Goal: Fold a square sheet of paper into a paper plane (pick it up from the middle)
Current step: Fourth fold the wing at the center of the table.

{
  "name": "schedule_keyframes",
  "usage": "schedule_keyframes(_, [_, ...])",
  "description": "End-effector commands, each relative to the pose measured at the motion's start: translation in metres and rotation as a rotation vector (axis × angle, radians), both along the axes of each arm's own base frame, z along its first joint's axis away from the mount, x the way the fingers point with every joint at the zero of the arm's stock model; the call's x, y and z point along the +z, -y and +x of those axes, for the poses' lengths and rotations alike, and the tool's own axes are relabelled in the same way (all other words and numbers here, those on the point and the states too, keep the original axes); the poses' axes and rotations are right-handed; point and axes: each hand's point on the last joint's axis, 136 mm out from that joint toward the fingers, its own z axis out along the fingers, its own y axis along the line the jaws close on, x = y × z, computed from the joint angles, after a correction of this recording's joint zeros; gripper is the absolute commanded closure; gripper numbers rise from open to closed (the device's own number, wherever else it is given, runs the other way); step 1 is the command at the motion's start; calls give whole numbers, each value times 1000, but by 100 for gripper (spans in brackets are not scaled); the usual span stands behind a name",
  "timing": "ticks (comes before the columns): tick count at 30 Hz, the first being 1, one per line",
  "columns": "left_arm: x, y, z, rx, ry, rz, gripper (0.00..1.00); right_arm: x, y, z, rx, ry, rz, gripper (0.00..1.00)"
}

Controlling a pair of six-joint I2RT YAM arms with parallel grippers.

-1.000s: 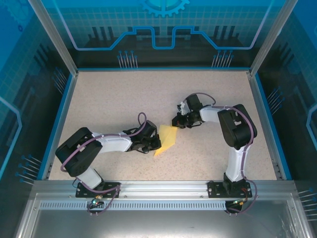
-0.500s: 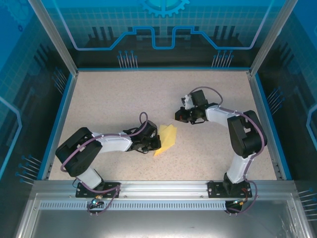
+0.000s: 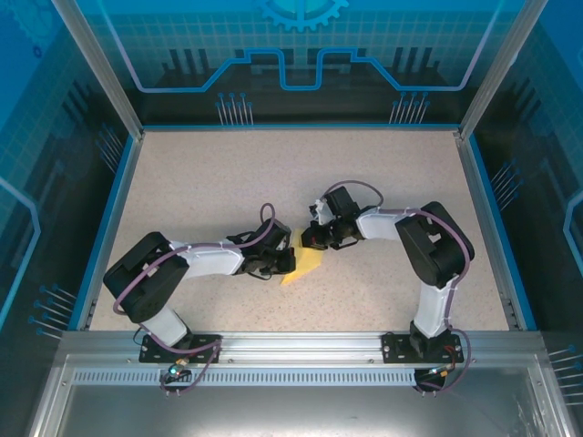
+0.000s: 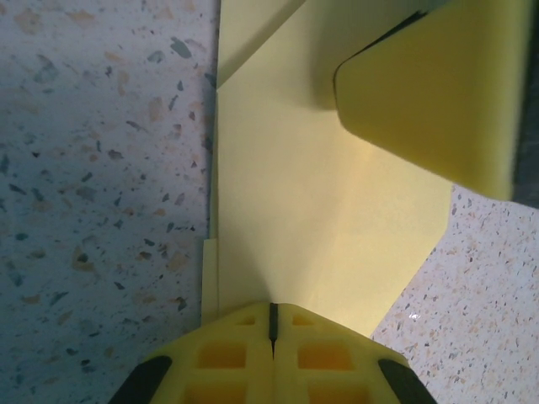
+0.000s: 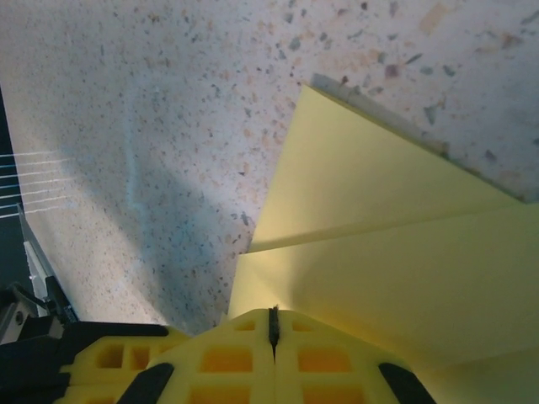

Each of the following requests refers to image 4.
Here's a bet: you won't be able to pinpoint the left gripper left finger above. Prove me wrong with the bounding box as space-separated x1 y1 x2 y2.
111 300 275 404

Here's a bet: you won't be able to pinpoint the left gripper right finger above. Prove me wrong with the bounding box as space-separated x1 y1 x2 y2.
272 300 435 404

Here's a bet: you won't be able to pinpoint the yellow cloth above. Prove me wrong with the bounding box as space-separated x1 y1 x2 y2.
200 0 455 343

